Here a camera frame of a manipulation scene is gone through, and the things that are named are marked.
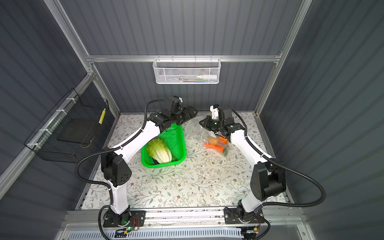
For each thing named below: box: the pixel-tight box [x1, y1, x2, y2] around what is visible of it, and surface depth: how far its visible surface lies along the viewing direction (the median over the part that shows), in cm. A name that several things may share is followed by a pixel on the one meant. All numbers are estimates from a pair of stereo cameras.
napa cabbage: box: [146, 138, 172, 163], surface depth 90 cm
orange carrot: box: [204, 142, 225, 153], surface depth 97 cm
